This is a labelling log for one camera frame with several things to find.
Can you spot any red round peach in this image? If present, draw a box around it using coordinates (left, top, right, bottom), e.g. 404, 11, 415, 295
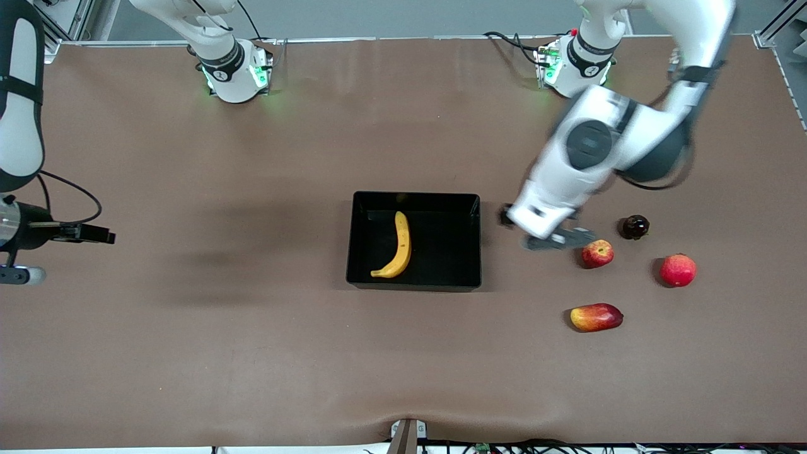
659, 253, 698, 288

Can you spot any dark purple plum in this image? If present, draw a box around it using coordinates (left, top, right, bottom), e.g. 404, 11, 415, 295
618, 214, 651, 240

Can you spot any black base cable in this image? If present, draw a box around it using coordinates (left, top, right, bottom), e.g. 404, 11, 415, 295
484, 30, 544, 67

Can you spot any yellow banana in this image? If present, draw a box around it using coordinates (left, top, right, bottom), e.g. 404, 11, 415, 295
370, 211, 413, 279

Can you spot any brown table mat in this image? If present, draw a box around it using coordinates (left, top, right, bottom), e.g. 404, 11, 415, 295
0, 35, 807, 450

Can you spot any black plastic tray box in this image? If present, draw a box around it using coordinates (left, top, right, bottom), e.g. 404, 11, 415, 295
345, 191, 482, 292

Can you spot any red yellow mango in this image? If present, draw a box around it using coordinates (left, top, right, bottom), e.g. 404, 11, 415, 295
569, 303, 624, 333

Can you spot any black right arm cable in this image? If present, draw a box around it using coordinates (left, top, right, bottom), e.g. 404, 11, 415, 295
38, 170, 103, 226

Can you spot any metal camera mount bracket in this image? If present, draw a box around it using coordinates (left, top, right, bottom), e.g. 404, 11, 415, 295
390, 419, 427, 454

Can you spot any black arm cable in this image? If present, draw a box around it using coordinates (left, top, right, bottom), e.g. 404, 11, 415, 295
38, 170, 103, 226
615, 63, 726, 192

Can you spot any aluminium frame corner profile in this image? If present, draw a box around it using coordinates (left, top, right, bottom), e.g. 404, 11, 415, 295
753, 0, 807, 133

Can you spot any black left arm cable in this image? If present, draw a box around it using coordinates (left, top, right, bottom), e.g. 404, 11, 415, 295
615, 63, 726, 192

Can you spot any small red apple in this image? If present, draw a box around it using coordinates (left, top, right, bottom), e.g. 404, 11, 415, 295
581, 239, 615, 270

